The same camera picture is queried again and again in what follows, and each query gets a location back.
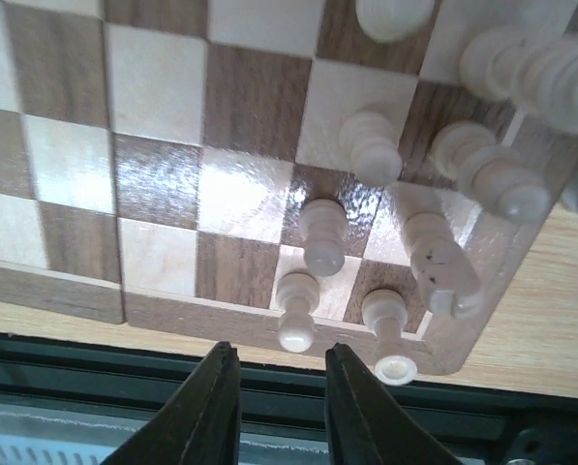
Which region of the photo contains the black frame rail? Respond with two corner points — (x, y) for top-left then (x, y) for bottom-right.
(0, 333), (578, 464)

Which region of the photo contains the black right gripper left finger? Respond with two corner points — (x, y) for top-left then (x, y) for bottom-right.
(104, 341), (241, 464)

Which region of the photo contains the white rook on board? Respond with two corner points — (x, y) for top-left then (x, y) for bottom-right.
(361, 289), (418, 387)

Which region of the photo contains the wooden chess board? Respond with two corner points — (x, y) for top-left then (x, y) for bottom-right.
(0, 1), (578, 375)

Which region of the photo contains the white slotted cable duct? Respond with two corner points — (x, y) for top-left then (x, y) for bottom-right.
(0, 434), (115, 465)

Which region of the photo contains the white pawn on board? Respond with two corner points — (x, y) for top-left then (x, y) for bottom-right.
(339, 110), (402, 188)

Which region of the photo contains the white bishop on board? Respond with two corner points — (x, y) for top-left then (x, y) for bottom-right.
(429, 121), (552, 224)

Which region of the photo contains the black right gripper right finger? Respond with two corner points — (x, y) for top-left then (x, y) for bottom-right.
(324, 343), (459, 464)

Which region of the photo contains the white pawn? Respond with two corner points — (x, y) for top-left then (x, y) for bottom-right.
(339, 110), (402, 188)
(298, 199), (349, 277)
(275, 272), (320, 353)

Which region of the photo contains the white knight near corner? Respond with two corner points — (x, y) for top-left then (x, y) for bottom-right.
(402, 212), (483, 319)

